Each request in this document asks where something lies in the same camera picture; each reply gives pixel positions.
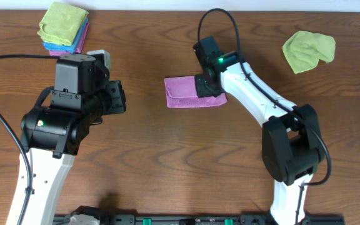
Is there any purple microfiber cloth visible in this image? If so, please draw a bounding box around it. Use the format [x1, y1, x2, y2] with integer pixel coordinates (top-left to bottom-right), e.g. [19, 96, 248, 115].
[164, 76, 228, 109]

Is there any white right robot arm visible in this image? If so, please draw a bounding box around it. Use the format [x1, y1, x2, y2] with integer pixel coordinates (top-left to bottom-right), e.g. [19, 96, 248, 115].
[195, 50, 331, 224]

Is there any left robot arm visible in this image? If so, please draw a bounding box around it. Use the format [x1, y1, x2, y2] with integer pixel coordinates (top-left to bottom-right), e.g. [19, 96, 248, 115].
[6, 50, 126, 224]

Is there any folded blue cloth in stack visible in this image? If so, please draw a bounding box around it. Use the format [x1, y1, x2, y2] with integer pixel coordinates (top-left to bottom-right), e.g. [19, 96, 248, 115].
[42, 19, 89, 53]

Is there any folded purple cloth under stack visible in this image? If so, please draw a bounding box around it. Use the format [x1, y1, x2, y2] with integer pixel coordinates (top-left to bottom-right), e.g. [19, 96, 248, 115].
[43, 20, 89, 56]

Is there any folded green cloth on stack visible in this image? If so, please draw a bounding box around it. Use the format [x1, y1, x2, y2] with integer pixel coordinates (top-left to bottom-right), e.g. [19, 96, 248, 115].
[37, 2, 89, 46]

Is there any crumpled green cloth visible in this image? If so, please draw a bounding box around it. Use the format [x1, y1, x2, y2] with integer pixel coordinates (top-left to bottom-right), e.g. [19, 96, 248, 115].
[282, 31, 336, 74]

